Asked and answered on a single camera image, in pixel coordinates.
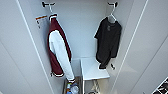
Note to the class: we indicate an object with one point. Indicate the black t-shirt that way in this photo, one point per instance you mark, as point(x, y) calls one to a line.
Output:
point(107, 41)

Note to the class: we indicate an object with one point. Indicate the white wardrobe door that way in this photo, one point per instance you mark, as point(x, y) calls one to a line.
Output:
point(151, 50)
point(16, 60)

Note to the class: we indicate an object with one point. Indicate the white wardrobe carcass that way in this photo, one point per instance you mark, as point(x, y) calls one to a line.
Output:
point(81, 36)

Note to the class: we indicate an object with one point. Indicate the red white varsity jacket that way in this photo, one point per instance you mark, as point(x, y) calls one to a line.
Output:
point(60, 50)

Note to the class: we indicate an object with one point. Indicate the clear plastic bottle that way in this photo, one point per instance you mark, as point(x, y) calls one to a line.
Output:
point(74, 89)

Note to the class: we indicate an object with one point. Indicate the white jacket hanger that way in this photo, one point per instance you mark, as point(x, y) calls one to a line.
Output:
point(52, 15)

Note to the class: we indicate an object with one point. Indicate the orange white warning label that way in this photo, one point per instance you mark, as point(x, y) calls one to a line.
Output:
point(41, 20)

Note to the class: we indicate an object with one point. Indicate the black wall hook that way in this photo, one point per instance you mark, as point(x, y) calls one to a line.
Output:
point(112, 4)
point(47, 4)

